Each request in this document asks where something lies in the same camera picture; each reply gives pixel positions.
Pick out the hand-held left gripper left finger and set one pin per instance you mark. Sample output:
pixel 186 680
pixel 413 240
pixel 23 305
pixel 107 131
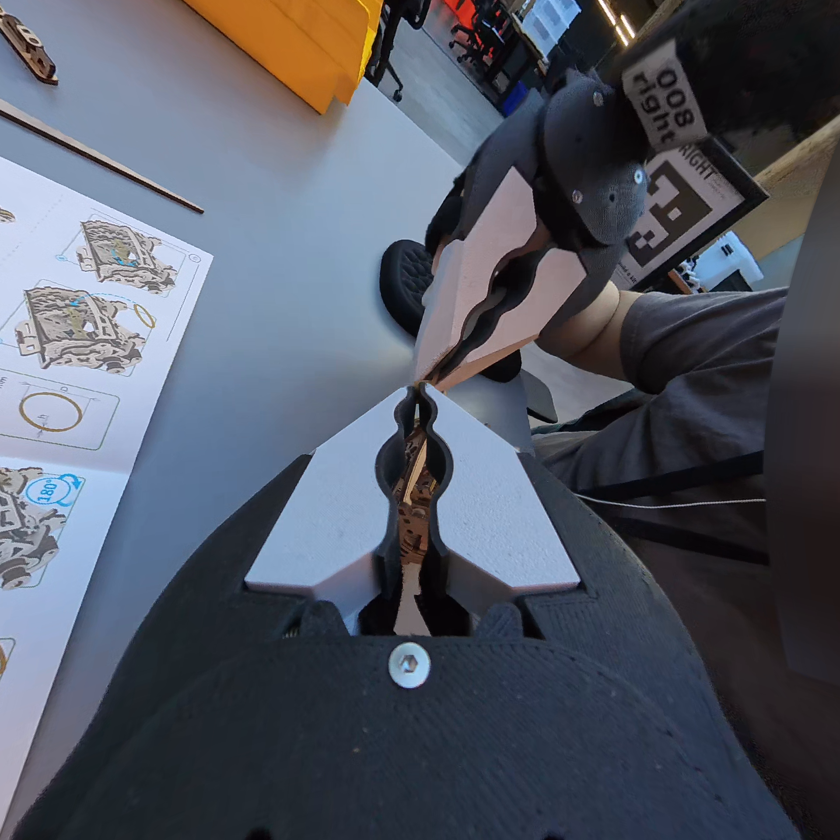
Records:
pixel 328 518

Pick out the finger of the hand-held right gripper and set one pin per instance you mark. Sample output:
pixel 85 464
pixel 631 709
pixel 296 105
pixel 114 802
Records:
pixel 479 262
pixel 531 302

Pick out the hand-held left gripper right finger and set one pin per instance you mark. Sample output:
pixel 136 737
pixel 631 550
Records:
pixel 505 518

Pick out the wooden mechanical model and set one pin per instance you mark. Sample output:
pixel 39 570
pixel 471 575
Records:
pixel 413 499

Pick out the person's right forearm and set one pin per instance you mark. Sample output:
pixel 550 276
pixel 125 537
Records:
pixel 590 334

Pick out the black quilted wrist rest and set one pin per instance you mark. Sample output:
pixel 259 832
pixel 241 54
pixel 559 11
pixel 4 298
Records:
pixel 403 282

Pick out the white plastic crate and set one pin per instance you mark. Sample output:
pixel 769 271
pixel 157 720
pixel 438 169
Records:
pixel 728 262

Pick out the person's clothed torso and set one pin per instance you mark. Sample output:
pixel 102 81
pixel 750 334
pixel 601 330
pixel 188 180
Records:
pixel 689 623

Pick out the black office chair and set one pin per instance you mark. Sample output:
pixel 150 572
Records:
pixel 400 39

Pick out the white instruction booklet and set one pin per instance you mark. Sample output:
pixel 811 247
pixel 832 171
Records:
pixel 79 407

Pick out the yellow plastic bin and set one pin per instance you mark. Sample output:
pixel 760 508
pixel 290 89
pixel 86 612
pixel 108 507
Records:
pixel 295 46

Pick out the thin wooden stick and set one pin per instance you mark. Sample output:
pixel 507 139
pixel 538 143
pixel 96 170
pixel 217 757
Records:
pixel 98 157

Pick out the small wooden part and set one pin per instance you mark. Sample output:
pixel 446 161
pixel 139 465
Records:
pixel 29 46

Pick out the wooden beam post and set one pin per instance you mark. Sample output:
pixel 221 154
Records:
pixel 800 154

